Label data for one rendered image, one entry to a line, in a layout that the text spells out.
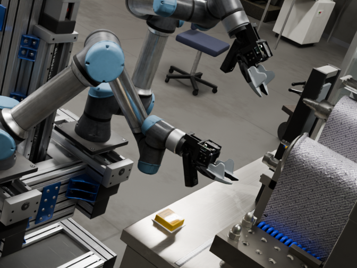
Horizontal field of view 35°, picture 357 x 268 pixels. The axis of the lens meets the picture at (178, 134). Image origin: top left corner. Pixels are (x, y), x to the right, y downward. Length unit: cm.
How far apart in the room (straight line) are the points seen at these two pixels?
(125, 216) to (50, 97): 176
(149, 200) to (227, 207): 164
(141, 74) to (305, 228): 94
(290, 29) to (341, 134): 729
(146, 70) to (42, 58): 43
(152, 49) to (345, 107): 78
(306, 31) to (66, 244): 681
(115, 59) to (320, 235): 78
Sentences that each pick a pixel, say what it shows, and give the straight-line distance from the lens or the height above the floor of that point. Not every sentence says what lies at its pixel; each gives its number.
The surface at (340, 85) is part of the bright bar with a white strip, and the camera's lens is 188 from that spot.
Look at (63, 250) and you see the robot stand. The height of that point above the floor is 21.
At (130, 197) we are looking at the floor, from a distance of 359.
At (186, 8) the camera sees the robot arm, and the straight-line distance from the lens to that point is 176.
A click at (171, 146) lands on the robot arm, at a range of 182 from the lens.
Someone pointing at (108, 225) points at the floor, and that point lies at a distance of 329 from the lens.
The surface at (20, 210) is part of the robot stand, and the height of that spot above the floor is 73.
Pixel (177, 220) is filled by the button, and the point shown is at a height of 92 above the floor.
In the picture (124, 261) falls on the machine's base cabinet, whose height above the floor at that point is 80.
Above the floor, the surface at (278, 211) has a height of 109.
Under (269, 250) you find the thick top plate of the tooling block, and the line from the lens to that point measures 165.
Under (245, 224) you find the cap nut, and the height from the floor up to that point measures 104.
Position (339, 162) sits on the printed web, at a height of 131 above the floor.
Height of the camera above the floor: 189
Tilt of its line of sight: 24 degrees down
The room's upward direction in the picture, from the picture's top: 19 degrees clockwise
